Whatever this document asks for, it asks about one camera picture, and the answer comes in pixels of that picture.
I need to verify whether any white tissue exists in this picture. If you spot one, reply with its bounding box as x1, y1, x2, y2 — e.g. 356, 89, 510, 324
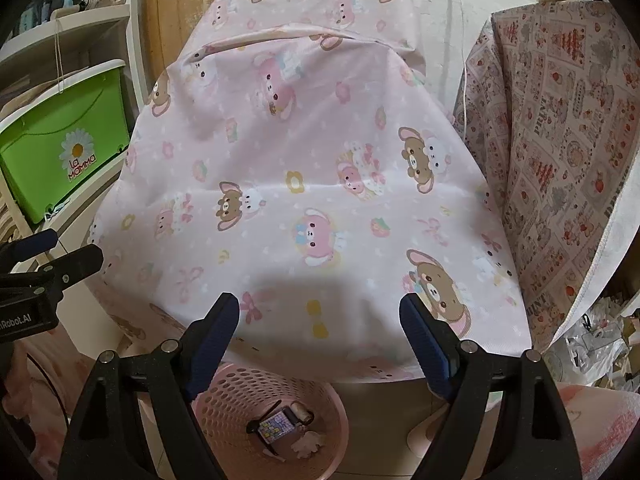
292, 430, 326, 458

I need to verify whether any pink cartoon print blanket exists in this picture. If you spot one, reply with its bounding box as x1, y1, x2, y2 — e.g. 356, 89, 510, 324
87, 0, 533, 383

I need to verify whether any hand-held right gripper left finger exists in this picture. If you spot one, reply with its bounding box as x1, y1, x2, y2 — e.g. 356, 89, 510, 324
59, 292, 241, 480

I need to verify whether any white shelf unit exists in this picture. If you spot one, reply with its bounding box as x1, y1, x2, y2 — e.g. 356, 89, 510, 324
0, 0, 151, 271

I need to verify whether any person's right pajama leg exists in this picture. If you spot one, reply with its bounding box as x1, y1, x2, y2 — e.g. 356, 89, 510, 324
545, 380, 636, 480

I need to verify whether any flat brown paper bag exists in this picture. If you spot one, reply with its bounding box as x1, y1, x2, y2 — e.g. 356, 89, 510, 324
0, 77, 36, 111

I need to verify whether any green plastic storage box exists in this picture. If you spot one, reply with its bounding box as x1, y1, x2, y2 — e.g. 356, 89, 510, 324
0, 59, 132, 225

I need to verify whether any wooden door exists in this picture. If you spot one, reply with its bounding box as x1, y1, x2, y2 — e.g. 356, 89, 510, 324
142, 0, 236, 51

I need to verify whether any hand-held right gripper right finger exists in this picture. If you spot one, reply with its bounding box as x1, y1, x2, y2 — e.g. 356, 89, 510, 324
398, 292, 583, 480

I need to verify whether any strawberry print quilt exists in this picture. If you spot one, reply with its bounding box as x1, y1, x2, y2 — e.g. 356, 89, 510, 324
452, 0, 640, 356

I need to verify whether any pink perforated plastic basket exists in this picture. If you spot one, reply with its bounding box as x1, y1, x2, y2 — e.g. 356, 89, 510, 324
192, 362, 351, 480

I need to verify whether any purple checked tissue pack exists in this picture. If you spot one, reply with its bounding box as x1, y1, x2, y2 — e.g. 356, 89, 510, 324
257, 407, 297, 448

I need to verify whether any pile of clear plastic packaging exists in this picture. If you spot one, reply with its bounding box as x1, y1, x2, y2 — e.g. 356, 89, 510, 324
545, 290, 640, 391

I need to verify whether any hanging beige string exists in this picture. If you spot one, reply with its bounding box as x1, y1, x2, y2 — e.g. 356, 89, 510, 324
54, 17, 66, 93

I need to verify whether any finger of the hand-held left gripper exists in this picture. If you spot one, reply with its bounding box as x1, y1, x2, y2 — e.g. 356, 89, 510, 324
35, 244, 104, 293
0, 229, 58, 267

